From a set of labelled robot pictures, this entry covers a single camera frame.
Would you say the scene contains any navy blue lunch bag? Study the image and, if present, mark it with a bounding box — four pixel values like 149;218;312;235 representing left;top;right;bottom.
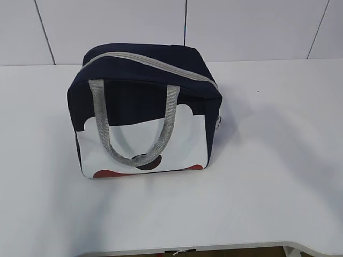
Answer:
67;43;222;178

